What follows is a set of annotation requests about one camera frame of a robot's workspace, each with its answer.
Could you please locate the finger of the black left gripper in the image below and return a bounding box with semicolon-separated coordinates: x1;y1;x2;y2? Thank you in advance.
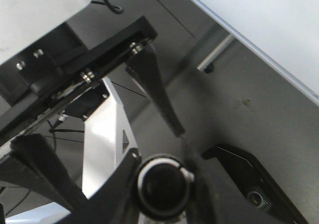
126;45;185;137
11;134;87;212

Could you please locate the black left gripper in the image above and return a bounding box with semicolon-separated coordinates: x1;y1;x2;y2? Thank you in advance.
0;17;157;145

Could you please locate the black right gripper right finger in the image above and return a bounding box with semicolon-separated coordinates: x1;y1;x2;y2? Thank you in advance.
183;138;280;224

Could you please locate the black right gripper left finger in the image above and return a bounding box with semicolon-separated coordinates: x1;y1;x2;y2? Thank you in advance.
58;148;142;224

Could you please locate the black white whiteboard marker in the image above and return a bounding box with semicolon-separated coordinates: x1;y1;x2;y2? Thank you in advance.
136;154;195;222

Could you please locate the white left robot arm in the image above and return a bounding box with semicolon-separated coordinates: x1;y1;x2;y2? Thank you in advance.
0;0;184;211

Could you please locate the white robot base link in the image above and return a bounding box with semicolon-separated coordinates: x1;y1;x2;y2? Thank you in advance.
4;77;139;224

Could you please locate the large white whiteboard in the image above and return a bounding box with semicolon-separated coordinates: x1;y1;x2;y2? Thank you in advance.
191;0;319;99

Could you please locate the aluminium table leg bar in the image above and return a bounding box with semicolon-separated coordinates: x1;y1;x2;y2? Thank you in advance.
197;34;235;74

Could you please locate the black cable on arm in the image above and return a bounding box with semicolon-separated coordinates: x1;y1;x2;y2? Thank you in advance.
91;0;125;15

